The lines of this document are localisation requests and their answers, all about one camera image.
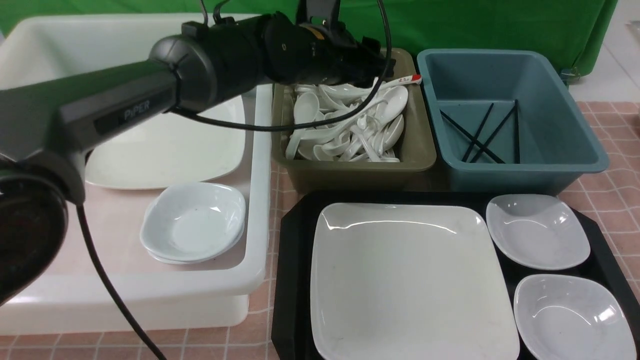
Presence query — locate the pink checkered tablecloth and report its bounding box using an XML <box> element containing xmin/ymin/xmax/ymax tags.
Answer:
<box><xmin>1</xmin><ymin>101</ymin><xmax>639</xmax><ymax>360</ymax></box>

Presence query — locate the white spoon red handle tip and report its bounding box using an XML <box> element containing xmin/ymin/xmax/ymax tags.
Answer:
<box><xmin>317</xmin><ymin>74</ymin><xmax>422</xmax><ymax>100</ymax></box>

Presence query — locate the olive green plastic bin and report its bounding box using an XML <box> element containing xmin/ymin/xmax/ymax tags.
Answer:
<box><xmin>270</xmin><ymin>48</ymin><xmax>437</xmax><ymax>194</ymax></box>

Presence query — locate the white small bowl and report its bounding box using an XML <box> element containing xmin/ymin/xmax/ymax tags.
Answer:
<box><xmin>139</xmin><ymin>182</ymin><xmax>247</xmax><ymax>261</ymax></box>
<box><xmin>147</xmin><ymin>235</ymin><xmax>243</xmax><ymax>265</ymax></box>

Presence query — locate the white square rice plate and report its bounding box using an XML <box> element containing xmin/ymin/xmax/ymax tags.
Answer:
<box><xmin>310</xmin><ymin>203</ymin><xmax>521</xmax><ymax>360</ymax></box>

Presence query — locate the white small bowl top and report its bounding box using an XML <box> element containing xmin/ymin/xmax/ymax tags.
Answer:
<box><xmin>139</xmin><ymin>182</ymin><xmax>247</xmax><ymax>261</ymax></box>

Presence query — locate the black chopstick in bin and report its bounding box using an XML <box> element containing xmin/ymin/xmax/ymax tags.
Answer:
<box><xmin>470</xmin><ymin>103</ymin><xmax>517</xmax><ymax>163</ymax></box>
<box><xmin>462</xmin><ymin>103</ymin><xmax>494</xmax><ymax>162</ymax></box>

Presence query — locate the white square plate in tub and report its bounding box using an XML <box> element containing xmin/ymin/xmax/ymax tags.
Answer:
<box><xmin>85</xmin><ymin>112</ymin><xmax>246</xmax><ymax>190</ymax></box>

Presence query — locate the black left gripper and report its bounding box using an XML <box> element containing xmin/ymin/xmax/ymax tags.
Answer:
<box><xmin>263</xmin><ymin>12</ymin><xmax>396</xmax><ymax>87</ymax></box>

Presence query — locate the white small dish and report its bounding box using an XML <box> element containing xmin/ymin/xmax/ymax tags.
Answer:
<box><xmin>513</xmin><ymin>274</ymin><xmax>638</xmax><ymax>360</ymax></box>
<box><xmin>486</xmin><ymin>194</ymin><xmax>591</xmax><ymax>271</ymax></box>

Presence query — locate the teal plastic bin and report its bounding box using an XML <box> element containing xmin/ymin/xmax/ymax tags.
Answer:
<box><xmin>416</xmin><ymin>48</ymin><xmax>610</xmax><ymax>196</ymax></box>

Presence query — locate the black serving tray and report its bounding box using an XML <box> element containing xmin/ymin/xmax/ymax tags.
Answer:
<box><xmin>270</xmin><ymin>190</ymin><xmax>640</xmax><ymax>360</ymax></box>

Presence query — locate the black chopstick gold tip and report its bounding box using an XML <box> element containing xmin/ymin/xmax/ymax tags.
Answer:
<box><xmin>440</xmin><ymin>111</ymin><xmax>505</xmax><ymax>164</ymax></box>
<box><xmin>513</xmin><ymin>99</ymin><xmax>521</xmax><ymax>164</ymax></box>

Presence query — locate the white small bowl bottom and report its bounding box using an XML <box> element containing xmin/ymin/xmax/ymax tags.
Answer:
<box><xmin>147</xmin><ymin>235</ymin><xmax>243</xmax><ymax>265</ymax></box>

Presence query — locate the large white plastic tub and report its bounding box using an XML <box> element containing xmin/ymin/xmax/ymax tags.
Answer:
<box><xmin>0</xmin><ymin>13</ymin><xmax>273</xmax><ymax>336</ymax></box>

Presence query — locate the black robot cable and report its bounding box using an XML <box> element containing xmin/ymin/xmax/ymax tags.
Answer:
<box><xmin>75</xmin><ymin>0</ymin><xmax>393</xmax><ymax>360</ymax></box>

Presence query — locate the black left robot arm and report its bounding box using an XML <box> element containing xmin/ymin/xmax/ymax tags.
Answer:
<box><xmin>1</xmin><ymin>12</ymin><xmax>394</xmax><ymax>303</ymax></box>

